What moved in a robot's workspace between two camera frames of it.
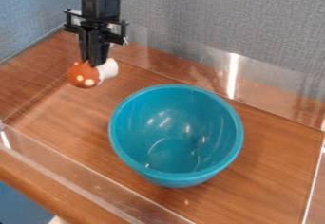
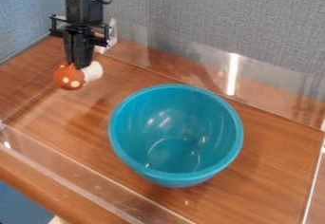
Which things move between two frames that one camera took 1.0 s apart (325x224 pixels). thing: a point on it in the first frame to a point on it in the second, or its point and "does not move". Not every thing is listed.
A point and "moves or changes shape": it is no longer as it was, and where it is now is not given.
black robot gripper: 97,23 to 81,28
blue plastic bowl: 175,132 does not move
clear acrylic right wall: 314,206 does not move
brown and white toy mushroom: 87,76 moves or changes shape
